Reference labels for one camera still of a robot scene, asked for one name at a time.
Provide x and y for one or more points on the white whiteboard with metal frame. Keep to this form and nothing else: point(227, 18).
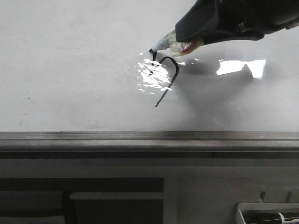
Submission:
point(77, 78)

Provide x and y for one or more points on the dark cabinet panel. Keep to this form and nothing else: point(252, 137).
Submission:
point(81, 200)

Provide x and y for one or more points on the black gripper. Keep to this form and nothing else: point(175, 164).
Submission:
point(229, 20)

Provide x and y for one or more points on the white dry-erase marker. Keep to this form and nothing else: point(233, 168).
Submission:
point(178, 49)

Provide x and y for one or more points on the white marker tray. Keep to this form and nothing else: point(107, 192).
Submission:
point(246, 208)

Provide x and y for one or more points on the black marker in tray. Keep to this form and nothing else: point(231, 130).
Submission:
point(272, 218)

